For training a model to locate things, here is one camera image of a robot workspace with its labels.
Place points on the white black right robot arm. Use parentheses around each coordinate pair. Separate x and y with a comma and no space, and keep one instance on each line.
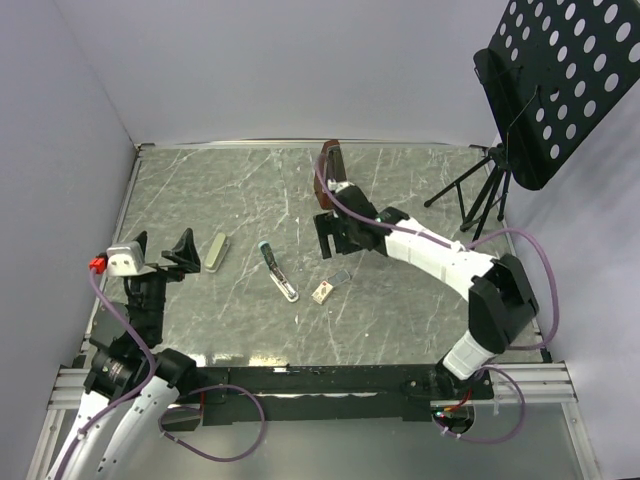
(498,293)

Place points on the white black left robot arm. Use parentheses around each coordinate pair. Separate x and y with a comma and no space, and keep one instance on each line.
(128,385)

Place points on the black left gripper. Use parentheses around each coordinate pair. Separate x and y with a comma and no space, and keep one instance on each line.
(185,256)

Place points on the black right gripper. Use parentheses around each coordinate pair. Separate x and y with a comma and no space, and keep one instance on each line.
(328,224)

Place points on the brown wooden metronome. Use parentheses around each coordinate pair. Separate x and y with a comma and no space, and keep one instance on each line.
(331,166)

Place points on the black perforated music stand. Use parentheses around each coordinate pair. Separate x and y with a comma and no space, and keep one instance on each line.
(551,72)

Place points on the white staple box sleeve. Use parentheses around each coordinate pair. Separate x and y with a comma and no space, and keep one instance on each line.
(322,292)

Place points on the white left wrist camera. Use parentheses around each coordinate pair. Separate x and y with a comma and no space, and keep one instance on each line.
(121,260)

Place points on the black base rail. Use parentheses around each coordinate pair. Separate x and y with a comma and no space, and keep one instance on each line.
(228,395)

